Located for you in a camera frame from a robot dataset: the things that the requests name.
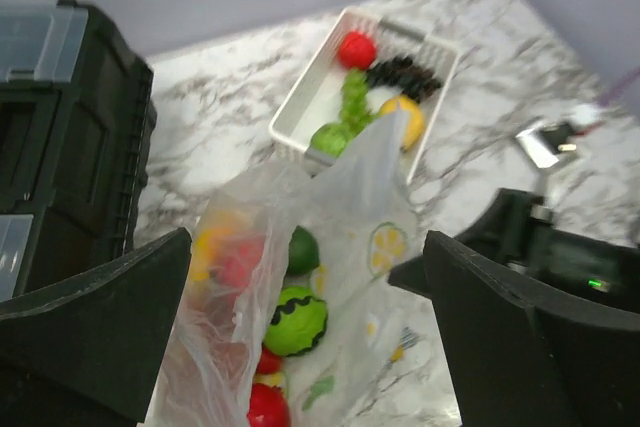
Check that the clear plastic bag of fruits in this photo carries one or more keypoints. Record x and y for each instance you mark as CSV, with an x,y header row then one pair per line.
x,y
338,233

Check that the green fake watermelon ball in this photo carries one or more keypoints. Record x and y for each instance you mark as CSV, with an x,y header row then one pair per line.
x,y
298,324

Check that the green fake grape bunch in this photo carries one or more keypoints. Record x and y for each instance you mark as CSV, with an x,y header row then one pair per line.
x,y
355,112

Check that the red fake apple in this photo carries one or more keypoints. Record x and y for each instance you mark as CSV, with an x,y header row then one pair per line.
x,y
356,50

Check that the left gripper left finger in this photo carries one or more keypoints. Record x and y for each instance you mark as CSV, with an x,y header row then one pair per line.
x,y
87,351

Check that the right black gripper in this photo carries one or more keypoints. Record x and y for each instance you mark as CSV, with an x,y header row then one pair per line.
x,y
517,230

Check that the white perforated plastic basket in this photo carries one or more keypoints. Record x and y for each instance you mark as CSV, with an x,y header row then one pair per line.
x,y
315,98

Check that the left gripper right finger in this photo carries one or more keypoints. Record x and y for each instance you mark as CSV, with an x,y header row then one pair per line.
x,y
523,353

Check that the black plastic toolbox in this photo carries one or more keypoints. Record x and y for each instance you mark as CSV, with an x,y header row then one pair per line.
x,y
76,122

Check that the dark purple fake grapes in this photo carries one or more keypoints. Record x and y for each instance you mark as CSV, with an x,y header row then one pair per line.
x,y
401,72

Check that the green fake apple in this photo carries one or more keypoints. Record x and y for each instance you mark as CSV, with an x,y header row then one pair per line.
x,y
332,138

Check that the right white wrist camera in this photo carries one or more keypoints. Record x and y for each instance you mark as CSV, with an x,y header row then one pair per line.
x,y
546,144

